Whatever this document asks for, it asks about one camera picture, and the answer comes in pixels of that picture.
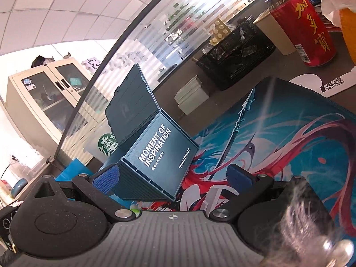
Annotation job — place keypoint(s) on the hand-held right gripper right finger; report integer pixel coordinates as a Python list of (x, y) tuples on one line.
[(236, 180)]

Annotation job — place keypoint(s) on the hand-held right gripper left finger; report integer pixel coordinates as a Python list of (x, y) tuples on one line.
[(107, 182)]

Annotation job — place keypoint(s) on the teal storage box with lid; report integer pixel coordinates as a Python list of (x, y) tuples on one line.
[(161, 155)]

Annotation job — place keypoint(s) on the blue paper bag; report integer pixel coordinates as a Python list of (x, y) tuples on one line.
[(72, 169)]

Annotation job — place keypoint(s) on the Starbucks logo bag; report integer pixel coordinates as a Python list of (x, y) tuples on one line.
[(107, 144)]

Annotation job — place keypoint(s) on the printed mouse mat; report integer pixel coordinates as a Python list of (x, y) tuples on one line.
[(292, 133)]

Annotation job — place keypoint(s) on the blue ceramic bowl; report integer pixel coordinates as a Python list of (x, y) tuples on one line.
[(19, 187)]

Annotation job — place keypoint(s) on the stack of white boxes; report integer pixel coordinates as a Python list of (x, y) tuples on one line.
[(192, 94)]

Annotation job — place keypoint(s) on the beige glass-door cabinet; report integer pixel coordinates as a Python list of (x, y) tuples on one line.
[(41, 94)]

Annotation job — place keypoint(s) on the black mesh desk organizer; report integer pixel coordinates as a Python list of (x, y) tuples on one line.
[(236, 58)]

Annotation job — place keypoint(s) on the white card with code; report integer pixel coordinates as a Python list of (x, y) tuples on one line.
[(308, 80)]

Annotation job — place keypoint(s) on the dark bag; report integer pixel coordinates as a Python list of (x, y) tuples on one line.
[(41, 60)]

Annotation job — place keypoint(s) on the beige paper cup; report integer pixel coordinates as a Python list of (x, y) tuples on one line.
[(278, 39)]

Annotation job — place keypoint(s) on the yellow blister pack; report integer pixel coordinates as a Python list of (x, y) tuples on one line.
[(221, 32)]

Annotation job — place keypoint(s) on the red drink can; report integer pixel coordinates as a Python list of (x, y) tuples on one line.
[(303, 27)]

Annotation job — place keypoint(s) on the orange object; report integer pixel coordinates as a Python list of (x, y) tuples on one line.
[(350, 30)]

